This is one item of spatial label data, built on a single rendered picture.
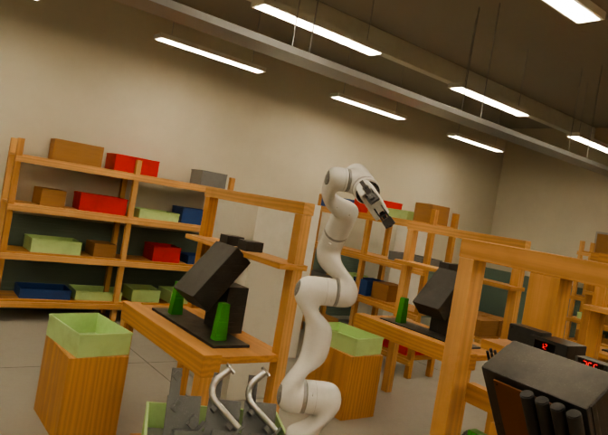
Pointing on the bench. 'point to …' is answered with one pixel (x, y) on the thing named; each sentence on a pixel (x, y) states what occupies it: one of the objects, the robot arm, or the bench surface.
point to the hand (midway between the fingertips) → (382, 212)
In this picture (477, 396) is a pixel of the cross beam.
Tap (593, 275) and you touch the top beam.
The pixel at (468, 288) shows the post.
